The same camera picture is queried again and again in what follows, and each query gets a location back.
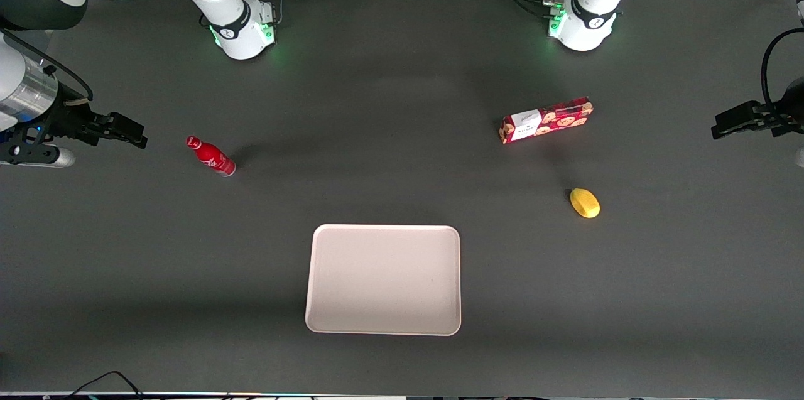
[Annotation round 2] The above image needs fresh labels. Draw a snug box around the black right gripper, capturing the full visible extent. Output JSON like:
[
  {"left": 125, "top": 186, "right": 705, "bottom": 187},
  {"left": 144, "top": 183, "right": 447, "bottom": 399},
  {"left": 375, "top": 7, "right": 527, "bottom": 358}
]
[{"left": 25, "top": 95, "right": 148, "bottom": 150}]

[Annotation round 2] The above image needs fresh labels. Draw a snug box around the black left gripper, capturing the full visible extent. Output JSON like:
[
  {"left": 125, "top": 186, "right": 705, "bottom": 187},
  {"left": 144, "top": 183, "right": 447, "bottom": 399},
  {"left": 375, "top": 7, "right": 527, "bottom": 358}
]
[{"left": 711, "top": 100, "right": 804, "bottom": 141}]

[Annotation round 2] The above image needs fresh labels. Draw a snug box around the red coke bottle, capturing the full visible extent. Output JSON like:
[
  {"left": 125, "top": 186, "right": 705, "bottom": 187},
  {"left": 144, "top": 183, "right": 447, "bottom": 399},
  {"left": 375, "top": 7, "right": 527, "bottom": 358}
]
[{"left": 186, "top": 135, "right": 237, "bottom": 178}]

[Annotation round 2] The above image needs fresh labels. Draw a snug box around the pale pink rectangular tray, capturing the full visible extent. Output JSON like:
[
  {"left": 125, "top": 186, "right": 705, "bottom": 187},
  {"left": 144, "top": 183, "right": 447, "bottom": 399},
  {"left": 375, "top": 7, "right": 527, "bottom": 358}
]
[{"left": 305, "top": 224, "right": 462, "bottom": 337}]

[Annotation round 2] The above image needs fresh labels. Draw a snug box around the yellow lemon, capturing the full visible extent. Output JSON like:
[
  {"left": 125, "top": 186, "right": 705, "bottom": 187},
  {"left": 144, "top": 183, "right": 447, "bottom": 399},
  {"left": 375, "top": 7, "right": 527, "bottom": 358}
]
[{"left": 570, "top": 187, "right": 601, "bottom": 219}]

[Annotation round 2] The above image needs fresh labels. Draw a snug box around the red cookie box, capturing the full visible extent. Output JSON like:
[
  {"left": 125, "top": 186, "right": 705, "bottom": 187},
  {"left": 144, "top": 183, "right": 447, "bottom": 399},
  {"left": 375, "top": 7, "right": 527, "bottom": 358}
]
[{"left": 499, "top": 96, "right": 594, "bottom": 145}]

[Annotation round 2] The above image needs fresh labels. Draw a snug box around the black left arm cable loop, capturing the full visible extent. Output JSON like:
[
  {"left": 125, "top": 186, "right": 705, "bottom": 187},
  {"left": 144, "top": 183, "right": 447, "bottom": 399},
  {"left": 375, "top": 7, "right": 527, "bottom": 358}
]
[{"left": 761, "top": 28, "right": 804, "bottom": 115}]

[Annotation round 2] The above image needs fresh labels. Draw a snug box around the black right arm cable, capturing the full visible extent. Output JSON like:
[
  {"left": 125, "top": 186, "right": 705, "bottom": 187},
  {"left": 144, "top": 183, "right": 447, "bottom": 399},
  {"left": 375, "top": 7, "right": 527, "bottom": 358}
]
[{"left": 0, "top": 28, "right": 95, "bottom": 104}]

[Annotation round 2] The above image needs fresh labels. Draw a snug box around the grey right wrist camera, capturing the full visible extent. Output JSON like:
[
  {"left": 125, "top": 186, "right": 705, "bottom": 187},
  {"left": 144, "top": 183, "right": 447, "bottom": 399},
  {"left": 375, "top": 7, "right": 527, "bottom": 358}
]
[{"left": 0, "top": 144, "right": 77, "bottom": 169}]

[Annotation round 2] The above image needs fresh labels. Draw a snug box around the black table edge cable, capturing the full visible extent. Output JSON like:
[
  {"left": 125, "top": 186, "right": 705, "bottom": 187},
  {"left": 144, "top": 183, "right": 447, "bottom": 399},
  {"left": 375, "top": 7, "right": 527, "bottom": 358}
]
[{"left": 62, "top": 370, "right": 146, "bottom": 400}]

